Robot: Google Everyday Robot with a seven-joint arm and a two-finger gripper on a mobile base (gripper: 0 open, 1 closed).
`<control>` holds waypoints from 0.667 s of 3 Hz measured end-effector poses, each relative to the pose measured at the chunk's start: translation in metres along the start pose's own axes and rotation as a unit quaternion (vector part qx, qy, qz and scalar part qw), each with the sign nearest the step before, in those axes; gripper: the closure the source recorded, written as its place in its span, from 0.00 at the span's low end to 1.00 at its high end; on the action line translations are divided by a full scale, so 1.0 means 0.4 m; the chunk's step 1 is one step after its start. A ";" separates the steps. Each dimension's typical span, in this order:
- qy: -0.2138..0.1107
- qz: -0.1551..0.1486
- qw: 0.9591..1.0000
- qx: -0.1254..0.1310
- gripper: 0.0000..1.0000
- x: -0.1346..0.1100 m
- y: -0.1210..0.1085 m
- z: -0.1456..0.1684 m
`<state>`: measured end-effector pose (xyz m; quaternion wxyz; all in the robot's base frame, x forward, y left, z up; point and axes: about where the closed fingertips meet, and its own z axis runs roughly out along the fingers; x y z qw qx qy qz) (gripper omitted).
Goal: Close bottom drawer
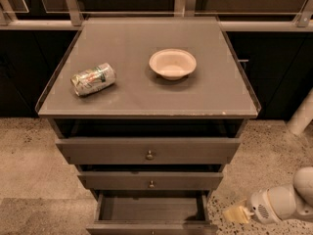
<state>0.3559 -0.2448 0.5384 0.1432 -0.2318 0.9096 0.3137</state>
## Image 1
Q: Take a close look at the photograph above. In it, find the white paper bowl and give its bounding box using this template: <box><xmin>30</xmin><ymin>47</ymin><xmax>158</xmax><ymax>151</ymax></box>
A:
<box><xmin>149</xmin><ymin>49</ymin><xmax>197</xmax><ymax>80</ymax></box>

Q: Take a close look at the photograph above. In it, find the grey drawer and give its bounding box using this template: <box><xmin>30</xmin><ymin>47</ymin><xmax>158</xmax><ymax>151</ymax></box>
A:
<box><xmin>56</xmin><ymin>137</ymin><xmax>241</xmax><ymax>165</ymax></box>
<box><xmin>78</xmin><ymin>171</ymin><xmax>223</xmax><ymax>190</ymax></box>
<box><xmin>87</xmin><ymin>191</ymin><xmax>217</xmax><ymax>235</ymax></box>

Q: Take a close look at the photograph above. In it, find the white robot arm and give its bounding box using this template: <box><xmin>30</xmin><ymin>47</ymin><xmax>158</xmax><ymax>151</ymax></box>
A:
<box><xmin>223</xmin><ymin>166</ymin><xmax>313</xmax><ymax>224</ymax></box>

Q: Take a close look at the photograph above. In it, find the crushed green soda can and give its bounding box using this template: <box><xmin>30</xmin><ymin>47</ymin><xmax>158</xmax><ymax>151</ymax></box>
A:
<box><xmin>70</xmin><ymin>63</ymin><xmax>116</xmax><ymax>96</ymax></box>

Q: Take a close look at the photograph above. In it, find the grey drawer cabinet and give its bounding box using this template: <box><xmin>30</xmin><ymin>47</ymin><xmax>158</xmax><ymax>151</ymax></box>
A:
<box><xmin>34</xmin><ymin>16</ymin><xmax>262</xmax><ymax>235</ymax></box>

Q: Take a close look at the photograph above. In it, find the white pole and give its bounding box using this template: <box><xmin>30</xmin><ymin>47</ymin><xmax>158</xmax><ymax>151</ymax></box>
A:
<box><xmin>287</xmin><ymin>88</ymin><xmax>313</xmax><ymax>135</ymax></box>

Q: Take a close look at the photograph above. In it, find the metal railing frame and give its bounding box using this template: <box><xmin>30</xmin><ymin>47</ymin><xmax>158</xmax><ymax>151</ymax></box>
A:
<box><xmin>0</xmin><ymin>0</ymin><xmax>313</xmax><ymax>32</ymax></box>

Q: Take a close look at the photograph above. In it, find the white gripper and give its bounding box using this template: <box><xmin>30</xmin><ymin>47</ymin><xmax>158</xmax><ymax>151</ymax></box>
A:
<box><xmin>223</xmin><ymin>188</ymin><xmax>281</xmax><ymax>224</ymax></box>

